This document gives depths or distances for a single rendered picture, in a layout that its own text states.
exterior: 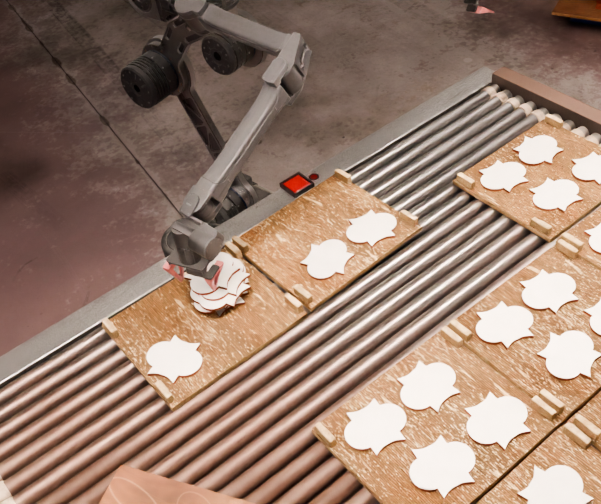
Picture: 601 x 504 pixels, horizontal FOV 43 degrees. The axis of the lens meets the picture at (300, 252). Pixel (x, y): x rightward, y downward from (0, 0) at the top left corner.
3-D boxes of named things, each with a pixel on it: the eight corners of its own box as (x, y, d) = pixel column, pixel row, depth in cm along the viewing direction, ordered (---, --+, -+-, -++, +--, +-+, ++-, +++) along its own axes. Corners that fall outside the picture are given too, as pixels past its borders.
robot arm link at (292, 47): (327, 55, 189) (312, 32, 180) (297, 100, 188) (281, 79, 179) (203, 7, 211) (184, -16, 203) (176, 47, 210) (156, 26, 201)
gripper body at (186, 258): (203, 276, 184) (198, 254, 179) (168, 266, 188) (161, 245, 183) (216, 258, 188) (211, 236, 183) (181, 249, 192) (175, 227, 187)
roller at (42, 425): (-30, 471, 177) (-39, 461, 174) (525, 110, 251) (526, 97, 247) (-22, 486, 174) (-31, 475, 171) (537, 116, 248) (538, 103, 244)
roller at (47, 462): (-14, 501, 171) (-23, 491, 168) (550, 122, 245) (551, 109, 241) (-6, 517, 168) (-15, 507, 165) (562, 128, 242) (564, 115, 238)
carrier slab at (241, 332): (102, 328, 198) (100, 324, 197) (229, 248, 214) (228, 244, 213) (173, 412, 177) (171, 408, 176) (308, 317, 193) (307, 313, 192)
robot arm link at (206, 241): (208, 205, 187) (190, 191, 180) (242, 222, 181) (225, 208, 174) (183, 247, 186) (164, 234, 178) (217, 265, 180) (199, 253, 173)
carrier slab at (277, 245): (230, 246, 214) (229, 242, 213) (336, 176, 231) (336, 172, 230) (311, 312, 194) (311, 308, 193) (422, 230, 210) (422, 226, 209)
